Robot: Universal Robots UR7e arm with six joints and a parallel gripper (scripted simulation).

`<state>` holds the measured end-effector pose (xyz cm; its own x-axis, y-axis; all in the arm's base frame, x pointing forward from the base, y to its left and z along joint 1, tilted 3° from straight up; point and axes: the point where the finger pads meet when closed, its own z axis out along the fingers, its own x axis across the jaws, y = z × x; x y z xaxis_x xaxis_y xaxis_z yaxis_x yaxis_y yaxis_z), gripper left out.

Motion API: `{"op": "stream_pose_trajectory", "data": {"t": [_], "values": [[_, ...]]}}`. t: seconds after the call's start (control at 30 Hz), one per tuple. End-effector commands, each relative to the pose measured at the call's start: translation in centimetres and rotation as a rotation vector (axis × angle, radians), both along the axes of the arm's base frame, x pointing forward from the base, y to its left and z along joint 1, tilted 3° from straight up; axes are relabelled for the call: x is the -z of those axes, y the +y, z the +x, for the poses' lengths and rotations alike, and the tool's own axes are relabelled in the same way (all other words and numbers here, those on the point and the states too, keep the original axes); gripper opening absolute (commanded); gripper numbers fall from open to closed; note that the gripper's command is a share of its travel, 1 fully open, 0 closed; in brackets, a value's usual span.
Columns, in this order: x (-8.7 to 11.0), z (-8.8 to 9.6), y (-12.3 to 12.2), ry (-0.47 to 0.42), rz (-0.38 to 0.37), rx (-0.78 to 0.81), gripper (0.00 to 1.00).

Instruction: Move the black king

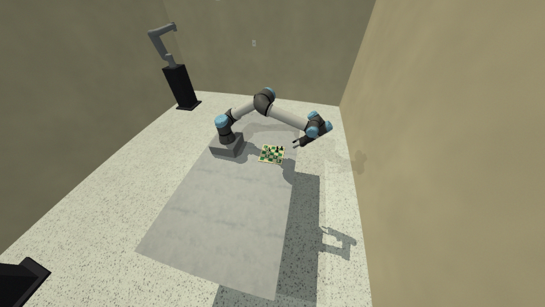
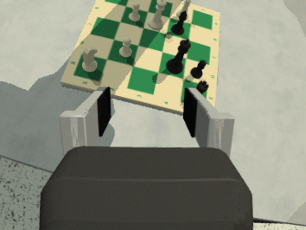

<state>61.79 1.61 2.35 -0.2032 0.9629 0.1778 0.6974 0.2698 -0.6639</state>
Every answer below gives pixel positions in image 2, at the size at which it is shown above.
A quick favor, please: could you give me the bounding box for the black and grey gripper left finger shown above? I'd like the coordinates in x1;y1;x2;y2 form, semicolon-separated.
59;86;111;156

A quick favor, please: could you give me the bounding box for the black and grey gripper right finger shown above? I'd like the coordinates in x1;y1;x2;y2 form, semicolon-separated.
183;88;235;158

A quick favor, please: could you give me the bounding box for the green and cream chessboard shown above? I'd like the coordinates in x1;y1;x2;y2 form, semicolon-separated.
61;0;220;114

